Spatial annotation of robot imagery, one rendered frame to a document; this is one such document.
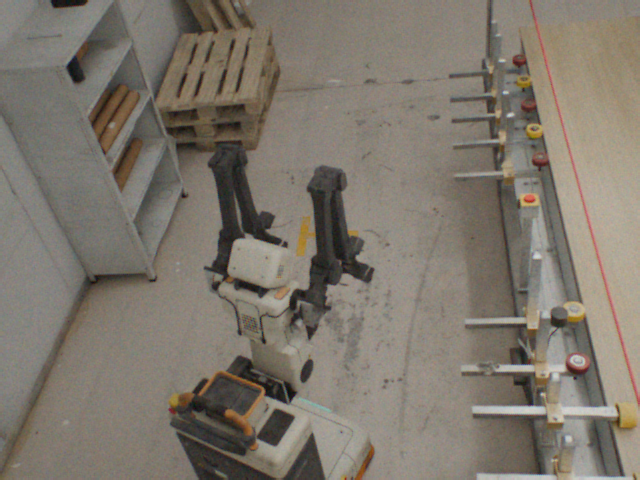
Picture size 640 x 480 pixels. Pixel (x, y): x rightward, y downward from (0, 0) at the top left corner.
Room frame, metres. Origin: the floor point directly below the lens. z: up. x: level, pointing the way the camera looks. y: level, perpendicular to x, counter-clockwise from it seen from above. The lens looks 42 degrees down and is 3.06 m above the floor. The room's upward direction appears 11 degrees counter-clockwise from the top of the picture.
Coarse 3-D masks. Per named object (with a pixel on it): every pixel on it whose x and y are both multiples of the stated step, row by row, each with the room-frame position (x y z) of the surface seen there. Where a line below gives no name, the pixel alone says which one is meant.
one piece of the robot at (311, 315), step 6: (306, 306) 1.73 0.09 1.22; (312, 306) 1.72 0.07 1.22; (306, 312) 1.73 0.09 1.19; (312, 312) 1.72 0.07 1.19; (318, 312) 1.75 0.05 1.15; (324, 312) 1.77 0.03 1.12; (306, 318) 1.73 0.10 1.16; (312, 318) 1.71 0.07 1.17; (318, 318) 1.74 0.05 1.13; (306, 324) 1.73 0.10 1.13; (312, 324) 1.71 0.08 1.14
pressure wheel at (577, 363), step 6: (570, 354) 1.53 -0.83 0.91; (576, 354) 1.53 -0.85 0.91; (582, 354) 1.52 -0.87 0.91; (570, 360) 1.51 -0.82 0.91; (576, 360) 1.50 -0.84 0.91; (582, 360) 1.50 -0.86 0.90; (588, 360) 1.49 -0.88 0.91; (570, 366) 1.48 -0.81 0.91; (576, 366) 1.48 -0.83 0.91; (582, 366) 1.47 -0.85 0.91; (588, 366) 1.47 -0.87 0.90; (570, 372) 1.48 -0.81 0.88; (576, 372) 1.47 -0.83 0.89; (582, 372) 1.46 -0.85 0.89
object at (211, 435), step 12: (180, 408) 1.62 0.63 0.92; (192, 420) 1.57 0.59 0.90; (192, 432) 1.49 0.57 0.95; (204, 432) 1.47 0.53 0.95; (216, 432) 1.50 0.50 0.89; (240, 432) 1.47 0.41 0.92; (216, 444) 1.42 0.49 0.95; (228, 444) 1.41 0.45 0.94; (240, 444) 1.43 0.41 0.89; (252, 444) 1.43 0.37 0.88
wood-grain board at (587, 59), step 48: (528, 48) 3.78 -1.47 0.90; (576, 48) 3.67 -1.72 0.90; (624, 48) 3.56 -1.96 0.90; (576, 96) 3.18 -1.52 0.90; (624, 96) 3.09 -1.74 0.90; (576, 144) 2.76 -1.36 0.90; (624, 144) 2.69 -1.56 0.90; (576, 192) 2.41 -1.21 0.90; (624, 192) 2.35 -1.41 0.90; (576, 240) 2.11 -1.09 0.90; (624, 240) 2.05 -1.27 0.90; (624, 288) 1.80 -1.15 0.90; (624, 336) 1.57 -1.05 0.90; (624, 384) 1.37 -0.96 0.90; (624, 432) 1.20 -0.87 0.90
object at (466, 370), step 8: (464, 368) 1.59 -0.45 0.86; (472, 368) 1.59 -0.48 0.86; (504, 368) 1.56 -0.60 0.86; (512, 368) 1.55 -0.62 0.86; (520, 368) 1.55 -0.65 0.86; (528, 368) 1.54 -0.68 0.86; (552, 368) 1.52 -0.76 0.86; (560, 368) 1.51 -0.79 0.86; (568, 376) 1.49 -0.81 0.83; (576, 376) 1.49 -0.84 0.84
